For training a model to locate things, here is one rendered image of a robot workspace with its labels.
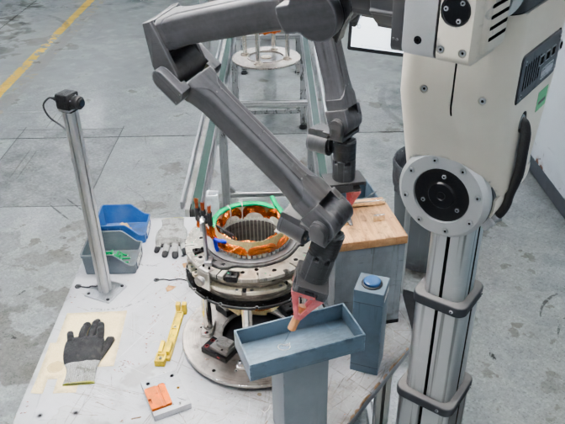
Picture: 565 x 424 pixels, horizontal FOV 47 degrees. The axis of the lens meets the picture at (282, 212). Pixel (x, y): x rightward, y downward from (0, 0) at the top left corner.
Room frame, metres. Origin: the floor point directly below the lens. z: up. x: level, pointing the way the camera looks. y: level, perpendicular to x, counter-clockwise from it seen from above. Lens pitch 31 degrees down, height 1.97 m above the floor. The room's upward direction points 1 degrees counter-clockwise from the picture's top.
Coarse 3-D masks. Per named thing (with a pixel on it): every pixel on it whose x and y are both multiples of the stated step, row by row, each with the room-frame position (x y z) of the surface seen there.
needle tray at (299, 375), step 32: (288, 320) 1.06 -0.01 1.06; (320, 320) 1.08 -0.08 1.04; (352, 320) 1.05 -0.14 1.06; (256, 352) 0.99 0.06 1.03; (288, 352) 0.99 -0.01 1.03; (320, 352) 0.97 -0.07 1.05; (352, 352) 0.99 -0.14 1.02; (288, 384) 0.96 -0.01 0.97; (320, 384) 0.98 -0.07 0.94; (288, 416) 0.96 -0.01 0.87; (320, 416) 0.98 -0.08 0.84
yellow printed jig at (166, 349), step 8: (176, 304) 1.41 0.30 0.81; (184, 304) 1.41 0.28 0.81; (176, 312) 1.40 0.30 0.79; (184, 312) 1.41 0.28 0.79; (176, 320) 1.38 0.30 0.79; (176, 328) 1.34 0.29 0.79; (168, 336) 1.31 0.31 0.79; (176, 336) 1.31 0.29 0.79; (160, 344) 1.26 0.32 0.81; (168, 344) 1.26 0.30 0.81; (160, 352) 1.24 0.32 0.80; (168, 352) 1.24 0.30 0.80; (160, 360) 1.21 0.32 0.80; (168, 360) 1.23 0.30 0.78
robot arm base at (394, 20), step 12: (360, 0) 0.83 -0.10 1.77; (372, 0) 0.81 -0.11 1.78; (384, 0) 0.80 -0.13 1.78; (396, 0) 0.78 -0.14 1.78; (360, 12) 0.83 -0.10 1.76; (372, 12) 0.80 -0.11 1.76; (384, 12) 0.80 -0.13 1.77; (396, 12) 0.78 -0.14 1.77; (384, 24) 0.82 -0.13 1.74; (396, 24) 0.78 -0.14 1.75; (396, 36) 0.78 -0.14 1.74; (396, 48) 0.78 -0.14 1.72
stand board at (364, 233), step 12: (384, 204) 1.51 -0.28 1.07; (360, 216) 1.45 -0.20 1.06; (372, 216) 1.45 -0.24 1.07; (348, 228) 1.40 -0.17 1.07; (360, 228) 1.40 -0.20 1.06; (372, 228) 1.40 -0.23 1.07; (384, 228) 1.40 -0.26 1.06; (396, 228) 1.39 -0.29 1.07; (348, 240) 1.34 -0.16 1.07; (360, 240) 1.34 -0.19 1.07; (372, 240) 1.34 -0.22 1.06; (384, 240) 1.35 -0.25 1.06; (396, 240) 1.35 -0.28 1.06
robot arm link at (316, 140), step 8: (336, 120) 1.42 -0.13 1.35; (312, 128) 1.49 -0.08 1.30; (320, 128) 1.49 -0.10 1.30; (328, 128) 1.48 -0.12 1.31; (336, 128) 1.41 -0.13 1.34; (312, 136) 1.49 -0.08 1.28; (320, 136) 1.48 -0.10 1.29; (336, 136) 1.42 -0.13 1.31; (344, 136) 1.43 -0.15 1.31; (312, 144) 1.48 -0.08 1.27; (320, 144) 1.46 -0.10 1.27; (320, 152) 1.47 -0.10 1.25; (328, 152) 1.47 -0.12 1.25
